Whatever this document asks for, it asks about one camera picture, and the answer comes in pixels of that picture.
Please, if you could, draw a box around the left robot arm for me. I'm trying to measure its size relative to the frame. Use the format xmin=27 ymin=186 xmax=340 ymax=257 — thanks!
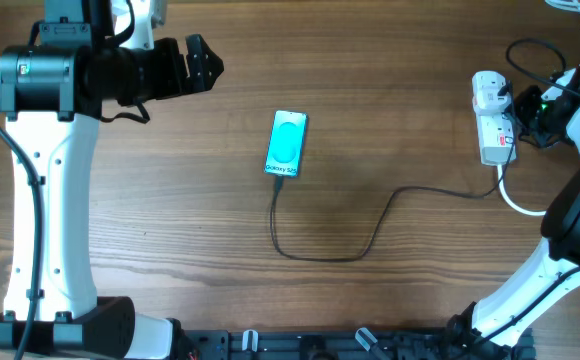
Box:
xmin=0 ymin=0 xmax=224 ymax=359

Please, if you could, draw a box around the smartphone with blue screen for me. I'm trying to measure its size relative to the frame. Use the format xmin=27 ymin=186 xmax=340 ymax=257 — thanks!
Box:
xmin=264 ymin=110 xmax=308 ymax=177

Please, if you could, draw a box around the white power strip cord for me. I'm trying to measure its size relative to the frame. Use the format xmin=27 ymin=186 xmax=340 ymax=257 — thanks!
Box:
xmin=495 ymin=0 xmax=580 ymax=218

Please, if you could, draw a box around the white plug charger adapter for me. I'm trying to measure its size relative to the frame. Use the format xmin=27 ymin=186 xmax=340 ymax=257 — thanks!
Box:
xmin=472 ymin=83 xmax=511 ymax=116

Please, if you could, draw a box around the white power strip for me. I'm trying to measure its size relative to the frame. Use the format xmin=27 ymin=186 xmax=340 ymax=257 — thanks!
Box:
xmin=472 ymin=71 xmax=514 ymax=166

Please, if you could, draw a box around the black USB charging cable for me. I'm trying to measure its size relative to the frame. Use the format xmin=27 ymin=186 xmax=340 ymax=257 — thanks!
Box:
xmin=269 ymin=79 xmax=519 ymax=264

